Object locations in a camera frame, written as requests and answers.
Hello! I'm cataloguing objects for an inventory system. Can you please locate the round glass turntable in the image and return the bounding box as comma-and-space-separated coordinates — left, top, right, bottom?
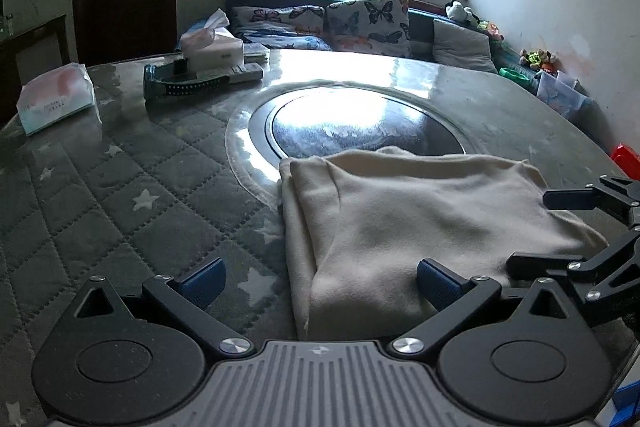
225, 79, 476, 208

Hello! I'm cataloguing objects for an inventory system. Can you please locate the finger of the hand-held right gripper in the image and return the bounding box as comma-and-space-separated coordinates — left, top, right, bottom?
506, 227, 640, 328
543, 176, 640, 228

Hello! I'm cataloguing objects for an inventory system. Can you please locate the teal sofa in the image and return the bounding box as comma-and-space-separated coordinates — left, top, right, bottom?
226, 0, 501, 72

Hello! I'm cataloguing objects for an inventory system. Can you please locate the brown and green plush toy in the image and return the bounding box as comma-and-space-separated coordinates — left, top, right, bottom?
519, 48, 558, 72

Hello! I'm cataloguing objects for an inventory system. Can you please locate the butterfly print cushion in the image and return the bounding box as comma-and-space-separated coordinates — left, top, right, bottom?
230, 4, 327, 50
326, 0, 412, 58

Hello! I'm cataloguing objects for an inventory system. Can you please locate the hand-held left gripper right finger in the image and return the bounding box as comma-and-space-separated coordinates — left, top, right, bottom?
390, 258, 573, 358

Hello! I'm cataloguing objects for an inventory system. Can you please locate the white tissue box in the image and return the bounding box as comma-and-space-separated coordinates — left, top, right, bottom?
179, 8, 245, 72

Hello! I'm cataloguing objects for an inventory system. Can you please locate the panda plush toy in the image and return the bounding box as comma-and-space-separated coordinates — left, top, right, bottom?
445, 0, 481, 28

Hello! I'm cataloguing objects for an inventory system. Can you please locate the soft plastic tissue pack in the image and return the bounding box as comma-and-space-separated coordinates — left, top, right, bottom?
16, 62, 97, 136

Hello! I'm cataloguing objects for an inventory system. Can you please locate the grey cushion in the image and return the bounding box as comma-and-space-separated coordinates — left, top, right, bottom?
432, 18, 498, 74

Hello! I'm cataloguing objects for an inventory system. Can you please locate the cream sweater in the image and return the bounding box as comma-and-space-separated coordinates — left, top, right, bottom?
277, 146, 608, 342

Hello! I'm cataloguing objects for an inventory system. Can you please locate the white remote control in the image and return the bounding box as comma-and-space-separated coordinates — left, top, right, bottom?
227, 63, 264, 84

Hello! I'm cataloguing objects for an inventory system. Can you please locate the red plastic object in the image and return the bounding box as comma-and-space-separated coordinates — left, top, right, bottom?
611, 143, 640, 180

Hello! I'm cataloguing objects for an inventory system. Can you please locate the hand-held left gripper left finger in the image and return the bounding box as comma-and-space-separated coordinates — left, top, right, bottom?
74, 257, 256, 358

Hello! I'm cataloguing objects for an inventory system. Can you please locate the clear plastic storage box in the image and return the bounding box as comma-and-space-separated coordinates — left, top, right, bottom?
535, 69, 591, 118

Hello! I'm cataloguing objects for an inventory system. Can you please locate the blue plastic object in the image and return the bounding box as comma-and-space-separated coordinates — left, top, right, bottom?
611, 382, 640, 427

